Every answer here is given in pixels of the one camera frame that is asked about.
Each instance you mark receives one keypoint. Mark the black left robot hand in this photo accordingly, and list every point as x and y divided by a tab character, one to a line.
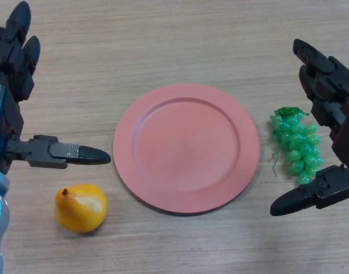
12	85

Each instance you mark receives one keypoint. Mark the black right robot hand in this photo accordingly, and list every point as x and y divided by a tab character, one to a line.
340	94

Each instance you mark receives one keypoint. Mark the yellow pear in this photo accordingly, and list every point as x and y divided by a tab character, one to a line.
80	211

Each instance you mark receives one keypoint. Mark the pink round plate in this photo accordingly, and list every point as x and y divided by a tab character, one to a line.
186	148

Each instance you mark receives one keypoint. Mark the green grape bunch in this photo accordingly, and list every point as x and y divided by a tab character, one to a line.
301	148

